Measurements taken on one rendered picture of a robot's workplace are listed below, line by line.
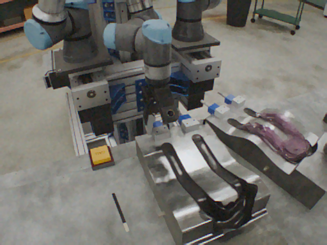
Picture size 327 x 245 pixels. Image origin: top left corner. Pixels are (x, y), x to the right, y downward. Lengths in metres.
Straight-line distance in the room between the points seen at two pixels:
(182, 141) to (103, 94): 0.34
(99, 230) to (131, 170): 0.23
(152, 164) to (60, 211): 0.32
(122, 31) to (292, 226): 0.75
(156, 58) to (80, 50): 0.41
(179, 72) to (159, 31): 0.55
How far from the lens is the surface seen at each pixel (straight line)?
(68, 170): 0.88
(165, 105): 0.67
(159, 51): 0.62
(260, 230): 0.70
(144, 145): 0.78
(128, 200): 0.76
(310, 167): 0.82
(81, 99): 0.91
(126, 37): 0.65
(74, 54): 0.96
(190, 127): 0.81
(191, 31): 1.09
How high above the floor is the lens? 1.46
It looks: 41 degrees down
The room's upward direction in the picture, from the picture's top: straight up
